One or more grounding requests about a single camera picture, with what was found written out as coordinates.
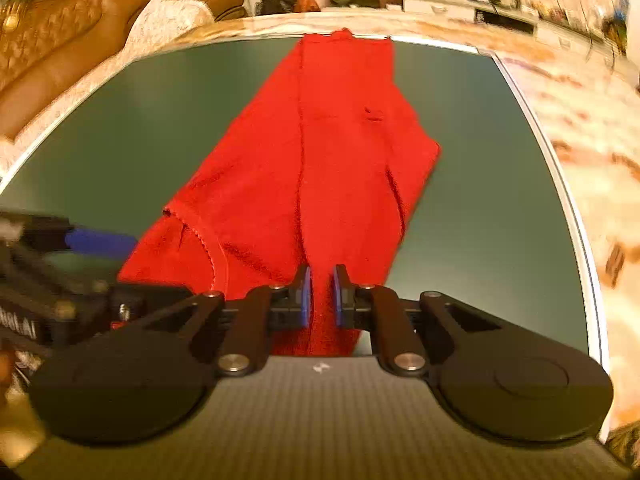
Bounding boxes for brown leather sofa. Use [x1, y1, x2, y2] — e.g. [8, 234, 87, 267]
[0, 0, 247, 142]

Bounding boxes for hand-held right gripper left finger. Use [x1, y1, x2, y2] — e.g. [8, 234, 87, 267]
[142, 264, 313, 378]

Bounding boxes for black bag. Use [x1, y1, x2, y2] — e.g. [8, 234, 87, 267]
[256, 0, 299, 16]

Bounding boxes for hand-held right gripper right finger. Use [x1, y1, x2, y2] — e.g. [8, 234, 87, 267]
[331, 264, 503, 378]

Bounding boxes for white lace sofa cover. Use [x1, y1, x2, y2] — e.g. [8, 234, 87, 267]
[124, 0, 217, 63]

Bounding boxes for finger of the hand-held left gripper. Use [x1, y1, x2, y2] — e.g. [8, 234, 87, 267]
[117, 283, 197, 317]
[22, 215, 139, 262]

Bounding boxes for red knit pants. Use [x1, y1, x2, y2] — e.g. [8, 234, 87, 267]
[117, 29, 442, 358]

